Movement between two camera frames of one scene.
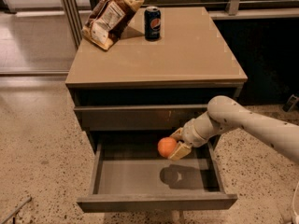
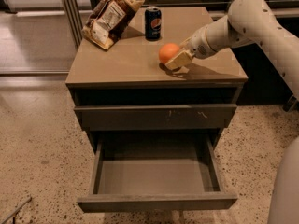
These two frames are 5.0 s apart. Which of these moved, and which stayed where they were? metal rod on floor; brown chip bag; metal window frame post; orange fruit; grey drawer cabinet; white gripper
Moved: white gripper; orange fruit
Stayed: metal window frame post; brown chip bag; grey drawer cabinet; metal rod on floor
